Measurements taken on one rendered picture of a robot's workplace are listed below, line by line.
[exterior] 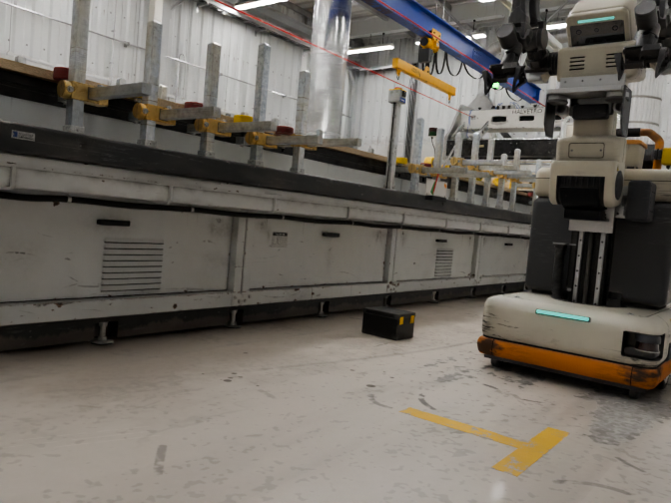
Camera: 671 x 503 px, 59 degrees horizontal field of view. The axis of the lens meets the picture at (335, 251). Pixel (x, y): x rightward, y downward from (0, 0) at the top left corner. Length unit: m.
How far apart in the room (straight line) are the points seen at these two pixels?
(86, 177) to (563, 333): 1.67
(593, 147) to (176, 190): 1.48
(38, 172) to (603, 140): 1.84
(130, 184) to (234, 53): 10.30
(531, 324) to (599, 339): 0.24
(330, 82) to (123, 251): 5.70
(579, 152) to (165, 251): 1.60
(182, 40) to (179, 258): 9.18
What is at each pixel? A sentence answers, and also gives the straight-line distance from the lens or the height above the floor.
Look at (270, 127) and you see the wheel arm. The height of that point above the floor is 0.81.
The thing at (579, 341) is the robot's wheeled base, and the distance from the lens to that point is 2.25.
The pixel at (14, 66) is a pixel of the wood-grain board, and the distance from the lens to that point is 2.06.
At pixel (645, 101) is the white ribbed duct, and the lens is 10.19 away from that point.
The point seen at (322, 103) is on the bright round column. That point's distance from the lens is 7.66.
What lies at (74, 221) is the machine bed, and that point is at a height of 0.44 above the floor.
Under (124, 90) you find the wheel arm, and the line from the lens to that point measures 1.79.
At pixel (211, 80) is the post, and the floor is 0.97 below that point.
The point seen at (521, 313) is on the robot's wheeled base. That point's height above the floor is 0.23.
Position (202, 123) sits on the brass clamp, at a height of 0.81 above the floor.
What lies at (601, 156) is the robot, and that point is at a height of 0.82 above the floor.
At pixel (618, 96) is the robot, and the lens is 2.24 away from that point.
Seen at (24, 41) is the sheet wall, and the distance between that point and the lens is 9.96.
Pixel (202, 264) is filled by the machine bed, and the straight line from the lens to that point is 2.54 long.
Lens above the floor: 0.52
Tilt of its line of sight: 3 degrees down
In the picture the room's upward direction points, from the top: 5 degrees clockwise
